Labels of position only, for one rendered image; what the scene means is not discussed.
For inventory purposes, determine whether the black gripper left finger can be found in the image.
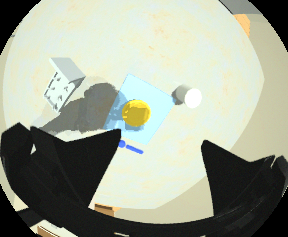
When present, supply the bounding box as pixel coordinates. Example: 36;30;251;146
30;126;121;207

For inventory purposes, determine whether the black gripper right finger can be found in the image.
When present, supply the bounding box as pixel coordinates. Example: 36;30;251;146
201;139;275;216

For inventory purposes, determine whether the white cylinder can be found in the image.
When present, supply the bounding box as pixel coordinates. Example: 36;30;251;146
176;83;201;107

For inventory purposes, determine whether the yellow plate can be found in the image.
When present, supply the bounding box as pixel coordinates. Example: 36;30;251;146
121;99;151;126

